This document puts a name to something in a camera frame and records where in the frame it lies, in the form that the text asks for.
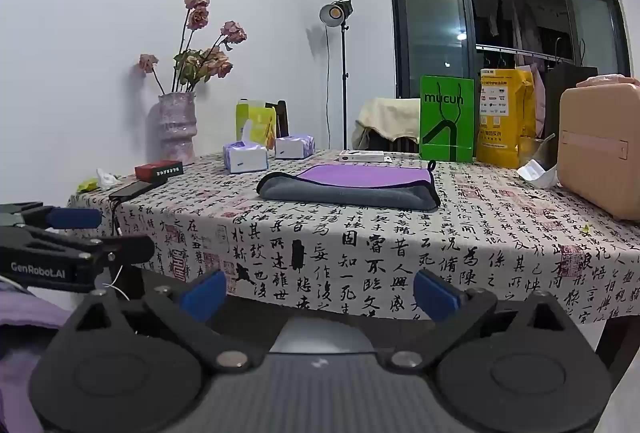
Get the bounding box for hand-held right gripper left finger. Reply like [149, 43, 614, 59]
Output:
[55, 269, 265, 376]

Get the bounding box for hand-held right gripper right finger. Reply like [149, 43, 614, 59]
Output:
[384, 269, 585, 376]

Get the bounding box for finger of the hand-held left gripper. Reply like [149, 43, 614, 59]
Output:
[0, 202, 105, 231]
[19, 228, 157, 267]

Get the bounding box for grey towel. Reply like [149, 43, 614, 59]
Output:
[256, 170, 442, 213]

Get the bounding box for purple towel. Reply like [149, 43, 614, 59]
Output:
[296, 159, 437, 190]

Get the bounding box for black power bank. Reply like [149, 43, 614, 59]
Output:
[108, 180, 169, 202]

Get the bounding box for purple cloth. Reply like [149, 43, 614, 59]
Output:
[0, 288, 68, 433]

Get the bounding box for red box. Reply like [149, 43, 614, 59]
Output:
[134, 160, 184, 180]

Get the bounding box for calligraphy printed tablecloth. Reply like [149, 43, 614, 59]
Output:
[66, 148, 640, 327]

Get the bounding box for pink ceramic vase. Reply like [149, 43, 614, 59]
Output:
[157, 92, 197, 167]

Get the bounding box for purple tissue pack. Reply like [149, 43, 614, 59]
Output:
[222, 120, 270, 174]
[274, 134, 316, 160]

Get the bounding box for crumpled white paper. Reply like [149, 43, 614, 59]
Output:
[516, 160, 559, 189]

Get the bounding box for flat white box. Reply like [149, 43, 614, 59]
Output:
[338, 150, 394, 164]

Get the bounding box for green paper bag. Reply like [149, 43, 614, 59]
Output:
[418, 74, 475, 163]

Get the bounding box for yellow green tissue pack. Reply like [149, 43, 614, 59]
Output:
[235, 98, 277, 150]

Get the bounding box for yellow plastic bag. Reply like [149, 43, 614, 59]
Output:
[475, 68, 537, 169]

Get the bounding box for chair with cream cloth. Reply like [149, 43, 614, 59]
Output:
[352, 96, 422, 152]

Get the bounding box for dark wooden table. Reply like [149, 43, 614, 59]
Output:
[118, 263, 640, 395]

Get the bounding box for dried pink roses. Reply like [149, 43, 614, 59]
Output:
[138, 0, 249, 95]

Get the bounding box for pink suitcase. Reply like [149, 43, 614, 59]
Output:
[556, 74, 640, 222]

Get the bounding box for black paper bag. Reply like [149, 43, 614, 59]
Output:
[542, 62, 599, 150]

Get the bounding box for black framed sliding window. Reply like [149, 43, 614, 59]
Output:
[387, 0, 635, 103]

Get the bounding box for studio light on stand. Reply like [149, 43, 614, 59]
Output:
[318, 0, 355, 152]

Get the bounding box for black cable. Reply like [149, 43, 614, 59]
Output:
[110, 198, 124, 240]

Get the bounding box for clothes drying rail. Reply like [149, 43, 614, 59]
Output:
[474, 43, 587, 65]

